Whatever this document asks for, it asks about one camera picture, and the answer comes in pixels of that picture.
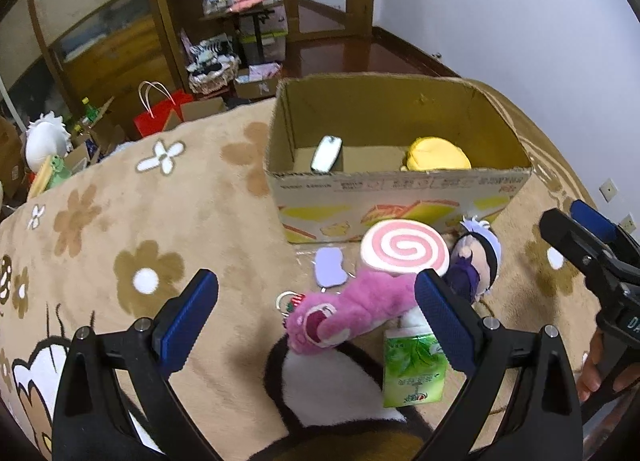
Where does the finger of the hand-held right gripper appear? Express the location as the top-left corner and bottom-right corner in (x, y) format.
(570, 199), (640, 268)
(539, 208), (609, 283)

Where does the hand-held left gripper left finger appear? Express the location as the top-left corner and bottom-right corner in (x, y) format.
(51, 268), (221, 461)

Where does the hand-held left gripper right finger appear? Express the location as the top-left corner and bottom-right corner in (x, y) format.
(414, 268), (584, 461)

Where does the pink bear plush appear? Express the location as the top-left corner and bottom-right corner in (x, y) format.
(286, 268), (426, 357)

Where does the printed cardboard box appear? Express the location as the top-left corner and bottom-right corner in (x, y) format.
(264, 73), (533, 245)

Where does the person's right hand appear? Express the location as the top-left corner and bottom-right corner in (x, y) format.
(576, 328), (607, 403)

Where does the green tissue packet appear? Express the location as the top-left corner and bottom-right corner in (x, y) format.
(382, 328), (448, 409)

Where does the purple-haired doll plush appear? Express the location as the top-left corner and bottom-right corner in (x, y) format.
(447, 216), (503, 303)

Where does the pink swirl lollipop plush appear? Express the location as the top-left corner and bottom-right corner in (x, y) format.
(360, 220), (451, 334)

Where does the beige flower printed blanket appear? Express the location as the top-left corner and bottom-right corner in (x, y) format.
(0, 78), (616, 461)

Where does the purple bean-shaped pad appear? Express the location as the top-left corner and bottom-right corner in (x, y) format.
(315, 247), (348, 289)

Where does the yellow plush toy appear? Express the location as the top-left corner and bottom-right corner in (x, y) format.
(400, 136), (472, 172)

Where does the green frog plush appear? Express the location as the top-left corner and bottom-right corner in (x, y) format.
(27, 153), (73, 199)

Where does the brown cardboard carton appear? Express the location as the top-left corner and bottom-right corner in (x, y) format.
(65, 98), (126, 166)

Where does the red paper bag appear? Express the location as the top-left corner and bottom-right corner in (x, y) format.
(132, 81), (195, 140)

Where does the small white grey object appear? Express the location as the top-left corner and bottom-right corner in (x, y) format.
(311, 136), (343, 172)

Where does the flat brown cardboard box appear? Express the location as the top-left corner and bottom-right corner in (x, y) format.
(180, 97), (226, 122)

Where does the white spiky-haired plush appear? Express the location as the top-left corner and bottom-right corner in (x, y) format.
(24, 111), (73, 174)

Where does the wicker basket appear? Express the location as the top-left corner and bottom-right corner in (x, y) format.
(187, 56), (240, 94)

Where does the small open cardboard box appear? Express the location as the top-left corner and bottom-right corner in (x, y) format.
(234, 73), (281, 99)

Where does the striped plush toy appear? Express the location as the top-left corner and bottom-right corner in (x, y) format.
(192, 39), (233, 66)

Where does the wooden glass-front cabinet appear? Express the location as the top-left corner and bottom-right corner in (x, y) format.
(25, 0), (181, 116)

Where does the plastic storage bin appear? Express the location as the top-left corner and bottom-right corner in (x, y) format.
(237, 31), (288, 64)

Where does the small cluttered table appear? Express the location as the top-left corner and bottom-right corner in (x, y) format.
(200, 0), (288, 66)

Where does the wooden bookshelf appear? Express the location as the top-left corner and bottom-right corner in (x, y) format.
(137, 0), (301, 92)

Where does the small metal keychain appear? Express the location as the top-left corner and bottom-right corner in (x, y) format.
(276, 291), (307, 329)

